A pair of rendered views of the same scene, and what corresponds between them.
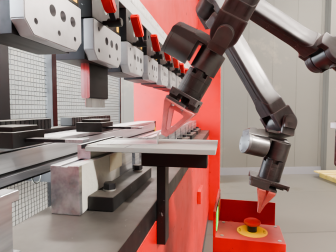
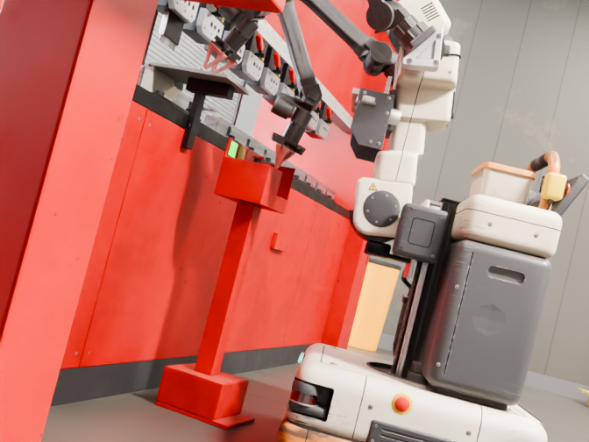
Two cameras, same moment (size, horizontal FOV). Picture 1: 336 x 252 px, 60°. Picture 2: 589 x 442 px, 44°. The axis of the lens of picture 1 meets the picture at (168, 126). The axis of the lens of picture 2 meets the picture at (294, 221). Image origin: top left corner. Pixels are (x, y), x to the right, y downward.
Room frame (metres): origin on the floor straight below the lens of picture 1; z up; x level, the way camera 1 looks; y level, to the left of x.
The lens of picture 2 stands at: (-1.52, -0.68, 0.52)
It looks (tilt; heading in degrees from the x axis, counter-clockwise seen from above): 3 degrees up; 8
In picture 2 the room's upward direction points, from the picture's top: 14 degrees clockwise
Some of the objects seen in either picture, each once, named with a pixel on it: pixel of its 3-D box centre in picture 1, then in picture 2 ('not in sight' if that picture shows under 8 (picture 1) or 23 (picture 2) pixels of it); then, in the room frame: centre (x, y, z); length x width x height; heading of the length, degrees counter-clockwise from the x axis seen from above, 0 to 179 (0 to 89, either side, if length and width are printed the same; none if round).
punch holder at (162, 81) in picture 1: (154, 66); (247, 54); (1.24, 0.06, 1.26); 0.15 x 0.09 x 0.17; 169
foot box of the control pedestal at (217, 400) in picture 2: not in sight; (209, 394); (0.73, -0.23, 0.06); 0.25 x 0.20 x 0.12; 77
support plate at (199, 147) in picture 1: (157, 145); (201, 78); (0.65, 0.02, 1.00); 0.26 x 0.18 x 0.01; 79
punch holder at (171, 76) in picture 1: (164, 72); (266, 71); (1.44, 0.02, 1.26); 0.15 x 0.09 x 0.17; 169
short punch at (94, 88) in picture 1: (95, 87); (170, 32); (0.68, 0.17, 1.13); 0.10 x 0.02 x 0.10; 169
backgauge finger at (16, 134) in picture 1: (37, 136); not in sight; (0.72, 0.32, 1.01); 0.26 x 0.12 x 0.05; 79
